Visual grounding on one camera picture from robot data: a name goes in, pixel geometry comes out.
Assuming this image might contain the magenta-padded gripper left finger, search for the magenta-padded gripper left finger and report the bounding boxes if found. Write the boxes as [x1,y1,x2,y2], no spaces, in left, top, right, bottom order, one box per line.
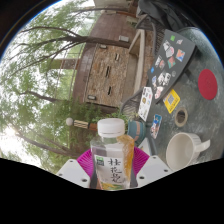
[55,148,99,190]

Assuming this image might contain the flat round red coaster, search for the flat round red coaster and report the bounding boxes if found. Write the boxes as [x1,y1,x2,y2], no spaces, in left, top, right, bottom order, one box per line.
[197,68,219,101]

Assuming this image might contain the striped wooden globe lamp post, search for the striped wooden globe lamp post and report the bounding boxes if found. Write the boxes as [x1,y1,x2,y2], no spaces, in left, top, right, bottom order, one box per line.
[65,117,98,132]

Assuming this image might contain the beige tape roll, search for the beige tape roll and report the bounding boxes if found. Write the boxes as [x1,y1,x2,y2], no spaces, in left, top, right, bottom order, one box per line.
[174,107,189,128]

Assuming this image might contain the small colourful picture card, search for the small colourful picture card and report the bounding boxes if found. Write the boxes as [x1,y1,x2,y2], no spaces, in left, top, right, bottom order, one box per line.
[149,113,163,140]

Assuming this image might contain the yellow square card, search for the yellow square card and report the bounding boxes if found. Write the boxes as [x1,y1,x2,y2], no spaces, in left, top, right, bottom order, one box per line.
[163,88,181,115]

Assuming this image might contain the tree with dark trunk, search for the tree with dark trunk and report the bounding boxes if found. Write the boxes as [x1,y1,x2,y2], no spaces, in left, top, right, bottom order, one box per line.
[13,24,131,49]

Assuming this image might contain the clear drink bottle white cap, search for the clear drink bottle white cap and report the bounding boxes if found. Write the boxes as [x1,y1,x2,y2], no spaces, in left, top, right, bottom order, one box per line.
[89,118,136,192]

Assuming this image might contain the white ribbed mug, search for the white ribbed mug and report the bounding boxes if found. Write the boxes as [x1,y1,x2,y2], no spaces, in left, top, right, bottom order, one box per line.
[165,132,212,172]

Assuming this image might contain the grey mesh patio chair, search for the grey mesh patio chair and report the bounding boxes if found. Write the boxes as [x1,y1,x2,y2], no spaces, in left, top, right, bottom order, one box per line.
[134,13,168,58]
[120,89,148,116]

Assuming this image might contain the black laptop with stickers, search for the black laptop with stickers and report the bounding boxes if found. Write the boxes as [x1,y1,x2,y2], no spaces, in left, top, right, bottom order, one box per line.
[147,29,197,104]

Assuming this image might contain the white sticker sheet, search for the white sticker sheet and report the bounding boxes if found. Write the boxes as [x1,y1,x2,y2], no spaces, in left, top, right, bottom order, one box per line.
[137,86,154,122]

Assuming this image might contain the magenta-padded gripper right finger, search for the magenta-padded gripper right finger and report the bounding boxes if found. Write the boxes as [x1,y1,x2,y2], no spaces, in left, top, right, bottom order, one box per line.
[128,146,174,188]

